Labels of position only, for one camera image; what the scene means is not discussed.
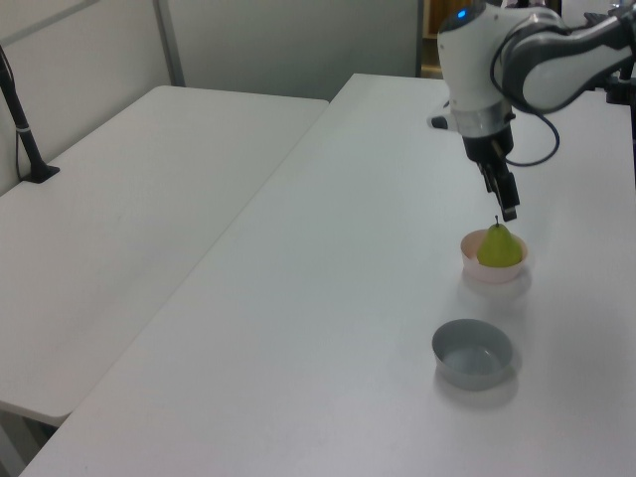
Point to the grey plastic bowl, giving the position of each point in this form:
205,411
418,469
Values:
472,377

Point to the grey metal corner partition post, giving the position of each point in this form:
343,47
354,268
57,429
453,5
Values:
171,45

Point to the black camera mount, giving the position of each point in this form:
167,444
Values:
618,92

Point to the wooden shelf cabinet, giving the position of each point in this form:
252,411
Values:
431,40

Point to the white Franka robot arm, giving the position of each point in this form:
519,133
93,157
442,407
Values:
467,59

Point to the black clamped camera pole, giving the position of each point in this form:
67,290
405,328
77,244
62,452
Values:
22,134

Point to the white side table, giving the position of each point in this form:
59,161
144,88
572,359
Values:
124,223

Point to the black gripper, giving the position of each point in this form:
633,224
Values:
489,146

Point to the green pear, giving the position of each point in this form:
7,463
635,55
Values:
499,248

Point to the pink plastic bowl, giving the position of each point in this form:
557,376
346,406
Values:
492,275

